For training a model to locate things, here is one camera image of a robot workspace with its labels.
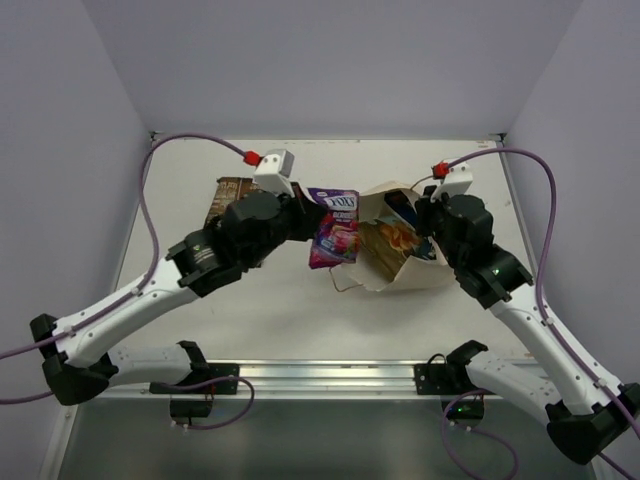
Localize purple berry candy bag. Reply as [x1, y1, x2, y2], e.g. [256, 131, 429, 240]
[308, 188, 360, 269]

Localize gold blue crisps bag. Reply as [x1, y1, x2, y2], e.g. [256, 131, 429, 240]
[358, 215, 438, 281]

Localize brown paper bag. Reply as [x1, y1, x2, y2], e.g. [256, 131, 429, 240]
[330, 181, 454, 293]

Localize brown chocolate snack bag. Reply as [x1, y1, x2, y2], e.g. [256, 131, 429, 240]
[204, 177, 259, 226]

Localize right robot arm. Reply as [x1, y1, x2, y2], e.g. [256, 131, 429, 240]
[415, 186, 639, 465]

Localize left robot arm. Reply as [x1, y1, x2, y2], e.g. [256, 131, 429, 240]
[30, 188, 328, 406]

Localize blue snack box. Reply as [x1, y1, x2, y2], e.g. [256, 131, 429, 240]
[384, 190, 417, 228]

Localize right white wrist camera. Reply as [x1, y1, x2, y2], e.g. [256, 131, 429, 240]
[430, 161, 473, 202]

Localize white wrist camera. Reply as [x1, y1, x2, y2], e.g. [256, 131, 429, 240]
[253, 149, 295, 197]
[430, 161, 473, 202]

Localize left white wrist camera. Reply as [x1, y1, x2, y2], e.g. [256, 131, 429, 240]
[253, 149, 295, 197]

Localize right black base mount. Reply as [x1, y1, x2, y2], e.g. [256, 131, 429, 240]
[413, 353, 485, 427]

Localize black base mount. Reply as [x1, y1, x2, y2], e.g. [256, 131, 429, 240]
[149, 362, 240, 426]
[413, 353, 485, 427]

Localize aluminium mounting rail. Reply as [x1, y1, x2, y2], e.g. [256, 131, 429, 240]
[64, 358, 546, 400]

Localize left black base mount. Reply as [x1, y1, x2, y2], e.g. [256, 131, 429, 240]
[149, 362, 240, 426]

